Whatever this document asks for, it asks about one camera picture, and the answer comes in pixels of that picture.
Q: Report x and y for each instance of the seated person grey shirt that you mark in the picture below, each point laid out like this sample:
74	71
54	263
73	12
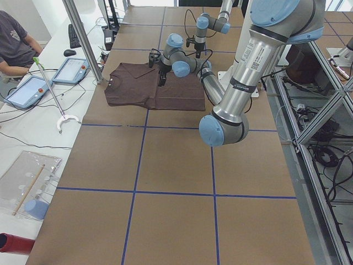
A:
18	48

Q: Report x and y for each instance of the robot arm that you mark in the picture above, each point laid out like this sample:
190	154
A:
205	22
273	24

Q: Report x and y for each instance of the black computer mouse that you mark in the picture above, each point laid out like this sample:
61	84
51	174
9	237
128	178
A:
69	52

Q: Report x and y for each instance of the red cylinder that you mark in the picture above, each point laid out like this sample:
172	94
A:
16	244

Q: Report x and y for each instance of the white reacher grabber tool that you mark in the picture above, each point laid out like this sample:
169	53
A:
64	117

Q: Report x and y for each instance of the clear plastic tray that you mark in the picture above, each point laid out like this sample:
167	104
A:
16	179

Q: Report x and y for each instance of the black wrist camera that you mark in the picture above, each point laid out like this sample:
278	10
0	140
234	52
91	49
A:
153	57
190	41

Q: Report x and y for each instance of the blue plastic cup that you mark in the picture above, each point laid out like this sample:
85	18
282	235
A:
36	208

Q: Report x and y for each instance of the wooden stick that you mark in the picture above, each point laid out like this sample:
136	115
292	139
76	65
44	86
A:
27	191

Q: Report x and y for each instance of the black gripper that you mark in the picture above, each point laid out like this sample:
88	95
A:
198	48
161	72

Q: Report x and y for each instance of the far blue teach pendant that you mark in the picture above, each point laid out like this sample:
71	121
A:
72	71

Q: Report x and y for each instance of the black box white label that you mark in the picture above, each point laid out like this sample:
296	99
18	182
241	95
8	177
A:
108	39

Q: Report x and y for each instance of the near blue teach pendant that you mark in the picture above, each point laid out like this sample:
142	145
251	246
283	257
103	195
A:
28	93

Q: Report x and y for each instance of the black keyboard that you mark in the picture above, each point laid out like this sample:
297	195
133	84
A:
73	37

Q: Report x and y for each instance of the aluminium truss frame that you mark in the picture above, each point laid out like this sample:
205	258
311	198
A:
312	84

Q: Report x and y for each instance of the aluminium frame post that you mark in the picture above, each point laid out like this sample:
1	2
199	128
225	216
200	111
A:
75	19

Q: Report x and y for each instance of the dark brown t-shirt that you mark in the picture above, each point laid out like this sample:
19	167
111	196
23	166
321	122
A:
137	84

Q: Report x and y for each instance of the blue teach pendant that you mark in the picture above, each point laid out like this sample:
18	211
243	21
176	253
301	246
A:
72	71
28	93

